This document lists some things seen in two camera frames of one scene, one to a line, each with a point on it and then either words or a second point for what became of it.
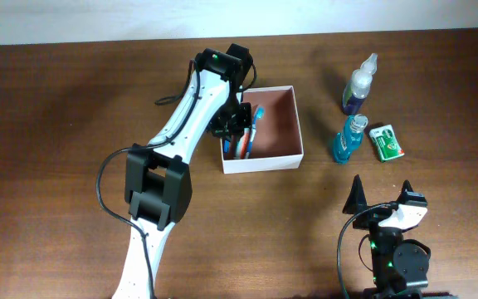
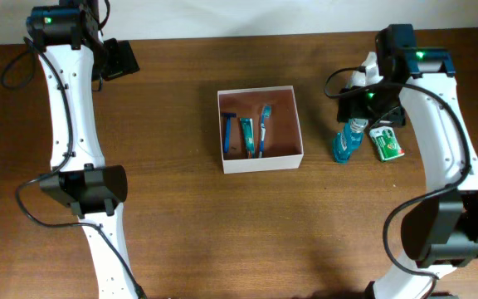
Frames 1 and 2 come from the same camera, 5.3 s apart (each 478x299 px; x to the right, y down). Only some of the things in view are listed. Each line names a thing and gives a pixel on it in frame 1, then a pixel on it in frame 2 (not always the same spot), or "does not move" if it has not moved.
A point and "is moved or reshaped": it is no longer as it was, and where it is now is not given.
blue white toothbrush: x=259 y=114 -> x=265 y=115
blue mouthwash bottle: x=347 y=140 does not move
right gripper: x=357 y=199 -> x=353 y=106
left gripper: x=228 y=131 -> x=124 y=58
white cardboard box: x=277 y=143 does not move
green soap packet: x=386 y=143 does not move
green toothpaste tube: x=242 y=144 is moved or reshaped
